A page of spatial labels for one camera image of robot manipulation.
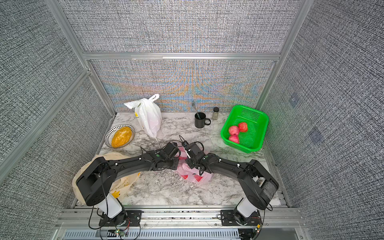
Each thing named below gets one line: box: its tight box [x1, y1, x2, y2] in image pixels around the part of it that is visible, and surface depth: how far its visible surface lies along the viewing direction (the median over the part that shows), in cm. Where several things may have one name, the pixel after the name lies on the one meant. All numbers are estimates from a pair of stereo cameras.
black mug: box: [194, 112, 211, 129], surface depth 109 cm
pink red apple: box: [229, 131, 240, 144], surface depth 99 cm
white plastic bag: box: [124, 94, 162, 139], surface depth 99 cm
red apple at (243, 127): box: [238, 122, 248, 133], surface depth 105 cm
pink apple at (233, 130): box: [229, 125, 240, 135], surface depth 102 cm
